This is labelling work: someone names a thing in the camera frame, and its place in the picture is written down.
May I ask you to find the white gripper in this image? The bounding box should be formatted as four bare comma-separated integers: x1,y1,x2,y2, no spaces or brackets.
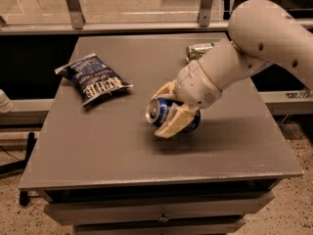
152,61,222,138

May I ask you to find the blue Pepsi can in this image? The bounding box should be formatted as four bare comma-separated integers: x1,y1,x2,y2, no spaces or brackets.
146,98,201,132

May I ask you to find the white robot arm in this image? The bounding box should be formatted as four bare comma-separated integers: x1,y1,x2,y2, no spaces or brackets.
152,0,313,138

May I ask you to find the white green soda can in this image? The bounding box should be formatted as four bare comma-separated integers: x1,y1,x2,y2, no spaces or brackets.
186,42,215,63

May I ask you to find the blue Kettle chips bag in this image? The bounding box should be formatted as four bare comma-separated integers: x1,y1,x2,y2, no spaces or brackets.
55,53,132,107

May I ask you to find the grey cabinet with drawers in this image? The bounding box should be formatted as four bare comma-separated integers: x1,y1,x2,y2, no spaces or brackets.
20,33,302,235

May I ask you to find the round drawer knob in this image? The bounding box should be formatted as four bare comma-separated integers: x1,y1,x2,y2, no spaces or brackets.
158,216,169,223

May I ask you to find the white object at left edge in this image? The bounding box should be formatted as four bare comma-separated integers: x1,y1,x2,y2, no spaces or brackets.
0,89,14,113

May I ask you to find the right metal railing bracket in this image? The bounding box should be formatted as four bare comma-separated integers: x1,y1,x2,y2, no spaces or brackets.
198,0,213,26

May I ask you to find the metal railing bracket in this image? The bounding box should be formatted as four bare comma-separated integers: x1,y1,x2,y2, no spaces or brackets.
198,0,213,26
66,0,85,29

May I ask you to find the left metal railing bracket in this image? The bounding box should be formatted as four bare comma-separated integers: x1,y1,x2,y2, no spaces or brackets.
66,0,85,29

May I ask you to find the black stand with cable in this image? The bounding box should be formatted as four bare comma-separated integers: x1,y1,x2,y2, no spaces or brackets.
0,132,36,207

